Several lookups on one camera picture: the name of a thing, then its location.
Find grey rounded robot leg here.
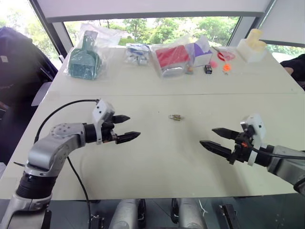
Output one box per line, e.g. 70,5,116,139
109,198,146,229
171,198,208,229

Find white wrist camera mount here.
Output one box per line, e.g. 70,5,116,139
92,99,116,146
240,114,267,167

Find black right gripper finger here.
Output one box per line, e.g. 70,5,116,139
212,127,239,140
199,140,233,158

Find red item in plastic bag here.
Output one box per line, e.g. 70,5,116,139
151,43,192,79

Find red handled scissors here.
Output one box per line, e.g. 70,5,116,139
213,46,237,62

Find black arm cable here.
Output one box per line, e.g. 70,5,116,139
34,99,101,229
252,147,305,160

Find bag of white blue items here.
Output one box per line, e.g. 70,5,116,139
123,43,152,66

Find black bracket under table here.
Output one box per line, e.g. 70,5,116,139
219,203,242,229
88,214,106,229

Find grey chair armrest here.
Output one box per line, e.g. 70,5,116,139
30,82,53,107

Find dark-clothed person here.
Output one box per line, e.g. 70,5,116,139
279,53,305,92

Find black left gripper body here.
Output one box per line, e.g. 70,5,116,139
100,114,119,144

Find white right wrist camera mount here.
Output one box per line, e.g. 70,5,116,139
240,114,267,167

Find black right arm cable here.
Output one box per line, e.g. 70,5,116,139
252,147,305,160

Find dark purple chair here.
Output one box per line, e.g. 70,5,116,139
0,26,59,166

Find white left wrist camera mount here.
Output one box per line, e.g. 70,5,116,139
92,99,116,146

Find teal dustpan in plastic bag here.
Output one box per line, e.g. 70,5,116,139
67,30,102,81

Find purple and white box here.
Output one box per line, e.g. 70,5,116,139
188,38,214,68

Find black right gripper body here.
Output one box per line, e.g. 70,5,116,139
228,127,255,166

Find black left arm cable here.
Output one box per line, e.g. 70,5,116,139
34,99,101,229

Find white holder with cream cylinders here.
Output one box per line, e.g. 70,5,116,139
236,28,268,63

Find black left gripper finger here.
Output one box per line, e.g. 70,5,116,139
112,114,131,125
115,131,142,145

